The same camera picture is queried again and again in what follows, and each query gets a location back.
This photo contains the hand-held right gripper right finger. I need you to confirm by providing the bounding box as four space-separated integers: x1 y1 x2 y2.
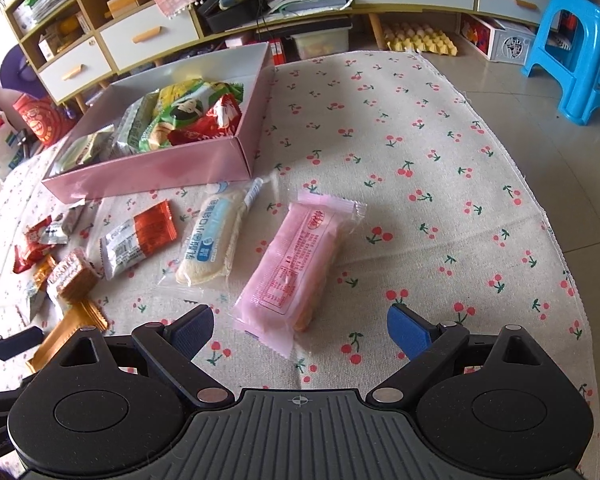
367 302 556 406

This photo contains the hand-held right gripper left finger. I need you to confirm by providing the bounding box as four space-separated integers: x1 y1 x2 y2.
55 304 235 407

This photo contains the small white green packet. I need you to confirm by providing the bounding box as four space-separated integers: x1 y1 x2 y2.
22 280 48 321

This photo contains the gold snack packet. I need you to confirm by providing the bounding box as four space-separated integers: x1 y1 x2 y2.
26 300 110 373

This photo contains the small orange foil packet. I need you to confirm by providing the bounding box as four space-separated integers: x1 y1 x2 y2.
30 254 58 293

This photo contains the clear cracker packet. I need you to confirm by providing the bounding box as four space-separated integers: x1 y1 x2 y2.
47 249 101 303

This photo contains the red snack packet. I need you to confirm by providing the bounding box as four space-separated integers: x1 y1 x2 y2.
12 216 56 275
167 94 243 147

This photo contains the orange and white snack packet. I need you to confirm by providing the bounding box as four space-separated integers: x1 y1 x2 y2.
99 199 178 281

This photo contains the pink snack packet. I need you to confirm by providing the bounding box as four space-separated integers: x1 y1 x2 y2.
230 191 368 359

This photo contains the silver blue chocolate packet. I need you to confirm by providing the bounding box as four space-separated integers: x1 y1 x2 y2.
37 199 87 246

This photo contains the pink cardboard box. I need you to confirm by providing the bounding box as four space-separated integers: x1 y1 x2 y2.
40 41 276 206

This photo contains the pale green snack packet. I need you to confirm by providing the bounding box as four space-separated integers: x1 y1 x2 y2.
55 125 116 171

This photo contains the yellow snack packet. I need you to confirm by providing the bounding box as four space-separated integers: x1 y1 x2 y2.
156 80 203 106

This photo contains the cherry print cloth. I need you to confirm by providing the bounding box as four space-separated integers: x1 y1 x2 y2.
0 50 598 480

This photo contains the red bag with face print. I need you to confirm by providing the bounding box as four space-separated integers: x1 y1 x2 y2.
12 92 76 148

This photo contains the purple hat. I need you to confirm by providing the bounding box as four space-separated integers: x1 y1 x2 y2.
0 42 48 101

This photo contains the yellow egg tray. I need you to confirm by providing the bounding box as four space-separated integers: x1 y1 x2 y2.
382 22 458 56

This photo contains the white printed crate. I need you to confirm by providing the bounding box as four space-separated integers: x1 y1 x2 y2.
460 14 537 66

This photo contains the blue plastic stool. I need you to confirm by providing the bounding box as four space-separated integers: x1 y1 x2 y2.
522 0 600 128

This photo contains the black bag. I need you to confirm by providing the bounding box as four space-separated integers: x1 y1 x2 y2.
196 0 271 33

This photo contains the wooden cabinet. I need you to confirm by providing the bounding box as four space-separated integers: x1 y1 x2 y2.
2 0 563 113

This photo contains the yellow box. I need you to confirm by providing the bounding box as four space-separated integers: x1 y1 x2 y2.
105 0 153 18

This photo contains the black cable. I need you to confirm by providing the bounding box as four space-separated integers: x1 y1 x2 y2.
250 0 276 43

